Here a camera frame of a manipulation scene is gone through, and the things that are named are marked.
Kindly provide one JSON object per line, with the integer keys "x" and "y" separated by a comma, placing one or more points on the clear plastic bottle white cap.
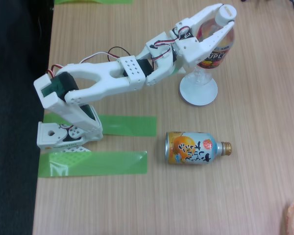
{"x": 215, "y": 58}

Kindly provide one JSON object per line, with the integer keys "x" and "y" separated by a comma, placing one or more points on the orange aluminium bottle can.
{"x": 191, "y": 148}

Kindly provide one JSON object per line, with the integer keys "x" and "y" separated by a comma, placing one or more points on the small white round plate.
{"x": 198, "y": 96}

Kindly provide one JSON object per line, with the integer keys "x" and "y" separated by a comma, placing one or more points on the short green tape strip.
{"x": 132, "y": 127}

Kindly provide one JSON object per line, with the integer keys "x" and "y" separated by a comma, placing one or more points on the wide green tape strip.
{"x": 112, "y": 162}

